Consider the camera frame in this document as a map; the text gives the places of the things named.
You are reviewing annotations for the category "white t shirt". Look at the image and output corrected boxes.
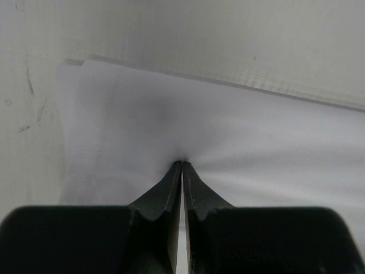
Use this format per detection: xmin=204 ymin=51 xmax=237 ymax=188
xmin=56 ymin=60 xmax=364 ymax=273

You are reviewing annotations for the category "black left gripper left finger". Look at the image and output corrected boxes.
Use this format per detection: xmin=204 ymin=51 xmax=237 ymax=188
xmin=1 ymin=162 xmax=182 ymax=273

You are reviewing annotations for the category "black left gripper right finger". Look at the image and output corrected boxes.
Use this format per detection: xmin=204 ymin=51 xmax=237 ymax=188
xmin=182 ymin=162 xmax=364 ymax=273

